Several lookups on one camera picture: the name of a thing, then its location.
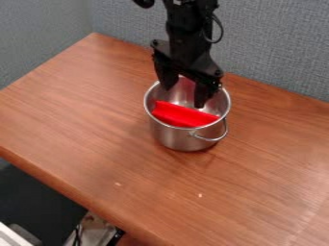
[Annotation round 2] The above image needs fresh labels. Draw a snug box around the white object at corner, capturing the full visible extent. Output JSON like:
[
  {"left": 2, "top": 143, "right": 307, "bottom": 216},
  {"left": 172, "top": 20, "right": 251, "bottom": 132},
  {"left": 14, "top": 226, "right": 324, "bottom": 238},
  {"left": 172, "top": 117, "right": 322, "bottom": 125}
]
[{"left": 0, "top": 222, "right": 34, "bottom": 246}]

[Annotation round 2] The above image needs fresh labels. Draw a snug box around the stainless steel pot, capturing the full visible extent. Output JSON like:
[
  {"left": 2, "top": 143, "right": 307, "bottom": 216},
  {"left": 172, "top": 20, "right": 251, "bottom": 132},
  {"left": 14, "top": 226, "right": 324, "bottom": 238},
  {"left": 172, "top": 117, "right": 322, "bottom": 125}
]
[{"left": 145, "top": 77, "right": 232, "bottom": 152}]

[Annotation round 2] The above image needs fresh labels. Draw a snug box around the red rectangular block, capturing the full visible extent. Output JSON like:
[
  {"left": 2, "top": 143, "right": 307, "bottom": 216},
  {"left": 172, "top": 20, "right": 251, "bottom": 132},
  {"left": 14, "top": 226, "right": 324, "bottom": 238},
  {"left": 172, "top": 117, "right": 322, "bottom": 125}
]
[{"left": 152, "top": 101, "right": 220, "bottom": 128}]

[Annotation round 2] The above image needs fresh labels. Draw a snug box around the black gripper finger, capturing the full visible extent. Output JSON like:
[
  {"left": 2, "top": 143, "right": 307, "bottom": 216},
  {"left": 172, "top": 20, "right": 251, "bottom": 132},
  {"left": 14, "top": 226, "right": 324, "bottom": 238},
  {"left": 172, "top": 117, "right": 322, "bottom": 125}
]
[
  {"left": 153, "top": 50, "right": 180, "bottom": 90},
  {"left": 194, "top": 80, "right": 221, "bottom": 109}
]

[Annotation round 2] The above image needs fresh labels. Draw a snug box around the grey table leg bracket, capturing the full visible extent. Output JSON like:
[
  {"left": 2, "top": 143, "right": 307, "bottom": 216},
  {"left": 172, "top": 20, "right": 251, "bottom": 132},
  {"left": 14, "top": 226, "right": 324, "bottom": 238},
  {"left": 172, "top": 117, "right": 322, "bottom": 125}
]
[{"left": 63, "top": 211, "right": 124, "bottom": 246}]

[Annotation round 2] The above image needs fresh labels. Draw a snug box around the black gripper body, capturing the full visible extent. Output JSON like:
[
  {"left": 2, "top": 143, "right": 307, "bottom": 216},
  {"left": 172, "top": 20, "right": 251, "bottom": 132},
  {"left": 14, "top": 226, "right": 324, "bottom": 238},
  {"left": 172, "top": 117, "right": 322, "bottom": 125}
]
[{"left": 152, "top": 0, "right": 224, "bottom": 82}]

